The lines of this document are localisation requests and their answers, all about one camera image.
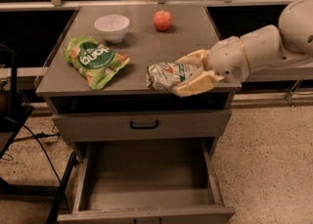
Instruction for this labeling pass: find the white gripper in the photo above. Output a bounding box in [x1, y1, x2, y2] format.
[172, 36, 250, 97]

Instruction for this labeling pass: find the crushed 7up can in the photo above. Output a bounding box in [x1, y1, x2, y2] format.
[146, 62, 198, 92]

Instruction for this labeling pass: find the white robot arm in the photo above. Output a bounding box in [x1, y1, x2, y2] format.
[172, 0, 313, 97]

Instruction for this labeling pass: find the closed grey top drawer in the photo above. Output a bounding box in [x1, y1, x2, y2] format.
[52, 110, 231, 143]

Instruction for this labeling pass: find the grey drawer cabinet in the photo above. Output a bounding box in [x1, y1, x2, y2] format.
[34, 4, 243, 224]

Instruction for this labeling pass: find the open grey middle drawer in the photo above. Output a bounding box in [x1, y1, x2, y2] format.
[58, 139, 235, 224]

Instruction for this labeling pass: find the red apple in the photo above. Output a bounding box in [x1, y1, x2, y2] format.
[154, 11, 172, 31]

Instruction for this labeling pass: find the white ceramic bowl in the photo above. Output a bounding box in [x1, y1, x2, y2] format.
[94, 15, 130, 43]

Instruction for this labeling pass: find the green chip bag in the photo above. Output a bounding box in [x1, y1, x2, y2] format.
[64, 35, 130, 91]

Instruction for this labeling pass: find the black drawer handle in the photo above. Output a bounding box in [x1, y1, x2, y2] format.
[129, 120, 159, 130]

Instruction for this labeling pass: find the black cable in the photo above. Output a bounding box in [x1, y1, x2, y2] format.
[3, 116, 71, 212]

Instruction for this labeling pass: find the black chair frame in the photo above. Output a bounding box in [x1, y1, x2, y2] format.
[0, 44, 76, 224]

